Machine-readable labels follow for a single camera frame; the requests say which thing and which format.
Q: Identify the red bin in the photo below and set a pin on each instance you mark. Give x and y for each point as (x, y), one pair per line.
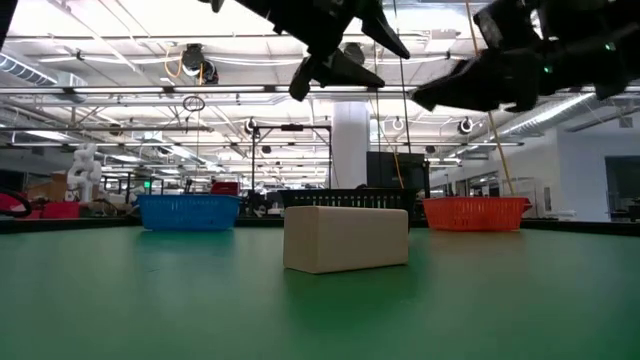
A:
(55, 210)

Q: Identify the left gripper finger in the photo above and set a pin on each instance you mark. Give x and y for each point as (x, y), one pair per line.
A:
(380, 27)
(340, 72)

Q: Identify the red box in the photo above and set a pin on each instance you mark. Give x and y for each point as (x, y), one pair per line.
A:
(225, 188)

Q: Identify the tall black equipment box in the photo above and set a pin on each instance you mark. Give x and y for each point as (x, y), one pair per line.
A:
(385, 170)

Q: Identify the black table frame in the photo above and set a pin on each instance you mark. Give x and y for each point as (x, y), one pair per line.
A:
(75, 225)

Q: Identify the white building column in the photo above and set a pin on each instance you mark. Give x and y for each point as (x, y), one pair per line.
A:
(350, 145)

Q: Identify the black metal frame stand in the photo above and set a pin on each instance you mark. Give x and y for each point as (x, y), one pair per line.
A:
(253, 155)

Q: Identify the natural wood block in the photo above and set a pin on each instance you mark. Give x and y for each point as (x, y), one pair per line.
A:
(345, 240)

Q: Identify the black plastic basket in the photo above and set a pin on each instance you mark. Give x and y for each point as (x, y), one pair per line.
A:
(350, 197)

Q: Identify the blue plastic basket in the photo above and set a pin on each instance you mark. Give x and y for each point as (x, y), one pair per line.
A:
(187, 212)

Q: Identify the red plastic basket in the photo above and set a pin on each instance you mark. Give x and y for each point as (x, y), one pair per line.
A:
(475, 214)

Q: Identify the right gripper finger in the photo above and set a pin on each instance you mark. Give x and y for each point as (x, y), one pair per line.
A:
(515, 25)
(490, 82)

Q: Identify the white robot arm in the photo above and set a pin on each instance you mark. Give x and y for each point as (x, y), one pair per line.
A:
(85, 172)

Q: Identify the green table mat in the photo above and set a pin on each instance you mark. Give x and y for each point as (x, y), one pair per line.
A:
(150, 300)

